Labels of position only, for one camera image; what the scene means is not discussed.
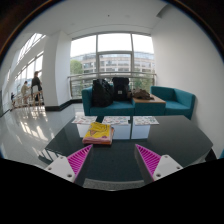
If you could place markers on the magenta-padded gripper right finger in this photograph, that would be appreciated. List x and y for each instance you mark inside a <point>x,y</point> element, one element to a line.
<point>165,166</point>

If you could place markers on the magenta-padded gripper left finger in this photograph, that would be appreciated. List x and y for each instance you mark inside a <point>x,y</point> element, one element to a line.
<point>60,166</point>

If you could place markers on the yellow orange printed towel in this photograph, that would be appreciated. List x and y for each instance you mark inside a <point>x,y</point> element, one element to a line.
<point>98,133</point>

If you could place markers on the white sticker sheet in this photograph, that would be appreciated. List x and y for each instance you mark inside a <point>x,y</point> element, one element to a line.
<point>84,120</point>
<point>146,120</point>
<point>115,120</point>

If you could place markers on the wooden sofa side table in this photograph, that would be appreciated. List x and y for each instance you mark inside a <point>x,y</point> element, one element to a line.
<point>157,100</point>

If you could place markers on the group of wooden stools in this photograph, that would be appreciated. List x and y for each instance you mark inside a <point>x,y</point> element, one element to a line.
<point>33,98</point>

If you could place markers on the brown jacket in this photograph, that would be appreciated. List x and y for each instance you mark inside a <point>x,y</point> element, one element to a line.
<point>142,94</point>

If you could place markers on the teal sofa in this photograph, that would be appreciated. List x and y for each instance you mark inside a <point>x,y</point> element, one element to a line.
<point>115,109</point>

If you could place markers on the person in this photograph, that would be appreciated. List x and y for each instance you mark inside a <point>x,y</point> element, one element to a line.
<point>25,90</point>
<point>36,85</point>

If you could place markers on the large black backpack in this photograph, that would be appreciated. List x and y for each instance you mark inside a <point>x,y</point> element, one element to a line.
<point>101,92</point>

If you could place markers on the black backpack with white label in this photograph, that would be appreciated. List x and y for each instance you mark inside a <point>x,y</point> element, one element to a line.
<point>120,88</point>

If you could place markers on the metal balcony railing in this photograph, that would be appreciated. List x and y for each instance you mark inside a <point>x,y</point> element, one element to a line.
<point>80,77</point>

